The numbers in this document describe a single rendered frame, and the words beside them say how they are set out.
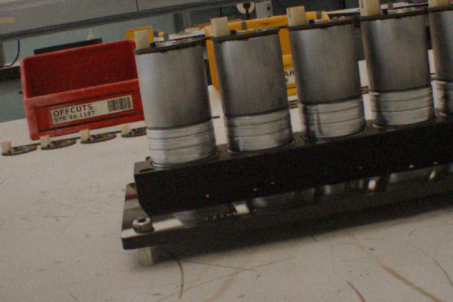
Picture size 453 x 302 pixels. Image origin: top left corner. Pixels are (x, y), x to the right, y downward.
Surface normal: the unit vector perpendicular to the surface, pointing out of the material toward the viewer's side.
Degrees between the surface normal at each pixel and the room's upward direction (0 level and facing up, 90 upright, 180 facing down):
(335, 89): 90
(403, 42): 90
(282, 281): 0
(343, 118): 90
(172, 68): 90
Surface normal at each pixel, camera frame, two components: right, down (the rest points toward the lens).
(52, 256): -0.15, -0.98
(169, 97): -0.11, 0.18
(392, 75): -0.44, 0.21
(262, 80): 0.24, 0.12
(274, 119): 0.48, 0.07
